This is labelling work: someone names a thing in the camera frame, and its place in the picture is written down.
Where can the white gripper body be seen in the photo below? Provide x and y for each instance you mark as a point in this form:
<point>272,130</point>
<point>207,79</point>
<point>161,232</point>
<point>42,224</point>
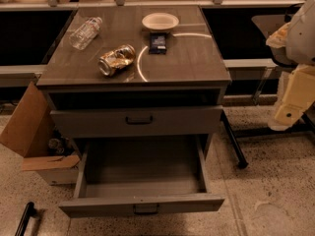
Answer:
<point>302,36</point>

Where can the crushed orange soda can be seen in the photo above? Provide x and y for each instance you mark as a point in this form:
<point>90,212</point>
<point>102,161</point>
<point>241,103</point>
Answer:
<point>119,58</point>

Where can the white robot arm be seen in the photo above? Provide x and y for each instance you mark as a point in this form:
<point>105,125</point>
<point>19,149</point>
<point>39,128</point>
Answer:
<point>296,91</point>

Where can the closed grey upper drawer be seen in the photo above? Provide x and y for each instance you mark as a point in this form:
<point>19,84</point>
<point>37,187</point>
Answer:
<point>101,123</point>

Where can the grey drawer cabinet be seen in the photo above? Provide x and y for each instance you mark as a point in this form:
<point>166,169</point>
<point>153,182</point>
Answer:
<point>151,71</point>

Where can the open grey middle drawer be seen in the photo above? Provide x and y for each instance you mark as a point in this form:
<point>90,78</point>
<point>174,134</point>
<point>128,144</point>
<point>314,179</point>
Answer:
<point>142,176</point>

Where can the black chair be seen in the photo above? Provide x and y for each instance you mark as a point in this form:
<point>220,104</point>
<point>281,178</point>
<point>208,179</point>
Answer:
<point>272,33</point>

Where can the black metal table leg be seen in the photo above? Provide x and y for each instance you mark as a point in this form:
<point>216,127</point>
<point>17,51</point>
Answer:
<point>242,162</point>

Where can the dark blue snack packet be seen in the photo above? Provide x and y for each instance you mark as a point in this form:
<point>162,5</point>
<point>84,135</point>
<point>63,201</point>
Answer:
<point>157,43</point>

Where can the white paper bowl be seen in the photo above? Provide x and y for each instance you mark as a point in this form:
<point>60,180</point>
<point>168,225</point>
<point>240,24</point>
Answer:
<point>160,21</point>

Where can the clear plastic water bottle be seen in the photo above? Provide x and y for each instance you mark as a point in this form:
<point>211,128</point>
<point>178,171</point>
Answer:
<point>86,33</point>

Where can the open cardboard box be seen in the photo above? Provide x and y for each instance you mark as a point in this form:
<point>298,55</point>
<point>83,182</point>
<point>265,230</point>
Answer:
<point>27,134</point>

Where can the black bar on floor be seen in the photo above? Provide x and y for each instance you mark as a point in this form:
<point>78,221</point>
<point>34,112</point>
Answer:
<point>29,212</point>

